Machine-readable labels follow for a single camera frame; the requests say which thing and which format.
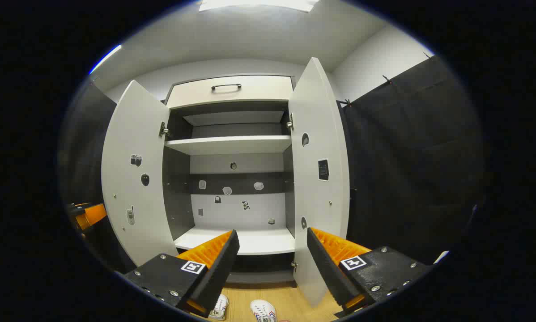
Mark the white cabinet door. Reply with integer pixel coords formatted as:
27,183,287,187
288,57,350,308
102,80,179,267

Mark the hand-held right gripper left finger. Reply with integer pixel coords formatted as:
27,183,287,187
124,229,240,317

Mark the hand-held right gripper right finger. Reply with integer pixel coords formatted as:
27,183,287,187
306,227,432,314

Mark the white striped shoe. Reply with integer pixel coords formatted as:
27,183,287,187
208,294,230,321
250,300,278,322

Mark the white shoe cabinet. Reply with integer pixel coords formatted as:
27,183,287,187
102,57,350,309

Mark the white cabinet drawer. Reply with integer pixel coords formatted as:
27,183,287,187
166,75,294,109

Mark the black backdrop cloth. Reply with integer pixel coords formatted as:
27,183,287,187
340,56,483,264

